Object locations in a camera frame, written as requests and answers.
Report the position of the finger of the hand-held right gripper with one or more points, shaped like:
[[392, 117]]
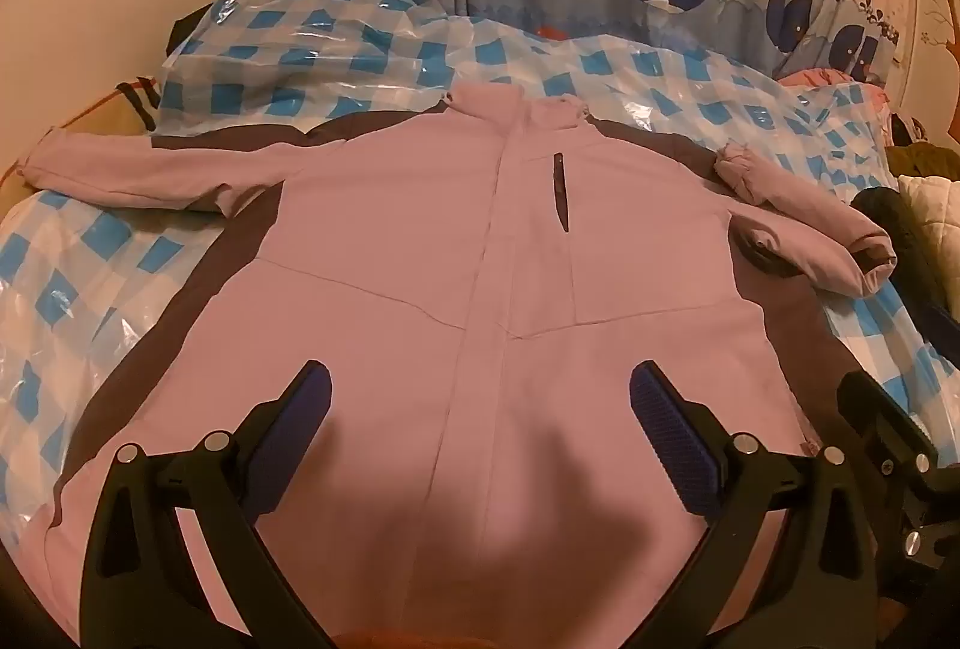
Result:
[[874, 405]]

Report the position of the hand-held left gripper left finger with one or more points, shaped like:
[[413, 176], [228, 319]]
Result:
[[309, 394]]

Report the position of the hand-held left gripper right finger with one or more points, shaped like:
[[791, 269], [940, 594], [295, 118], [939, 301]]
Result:
[[667, 424]]

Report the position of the pink and brown jacket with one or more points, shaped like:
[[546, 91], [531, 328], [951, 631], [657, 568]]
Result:
[[390, 229]]

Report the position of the black fuzzy cloth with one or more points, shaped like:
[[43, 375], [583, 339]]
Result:
[[892, 229]]

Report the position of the white quilted cloth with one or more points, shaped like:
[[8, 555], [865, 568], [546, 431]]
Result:
[[934, 221]]

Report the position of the olive fuzzy cloth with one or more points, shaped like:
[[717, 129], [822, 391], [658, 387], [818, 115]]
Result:
[[926, 150]]

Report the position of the pink ruffled cloth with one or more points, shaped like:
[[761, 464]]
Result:
[[832, 83]]

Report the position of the small black item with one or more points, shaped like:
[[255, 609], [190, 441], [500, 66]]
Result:
[[182, 30]]

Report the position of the blue checked plastic-covered blanket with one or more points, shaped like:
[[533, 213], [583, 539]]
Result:
[[525, 64]]

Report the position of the tree wall sticker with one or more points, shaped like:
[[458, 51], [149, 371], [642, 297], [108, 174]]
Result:
[[941, 12]]

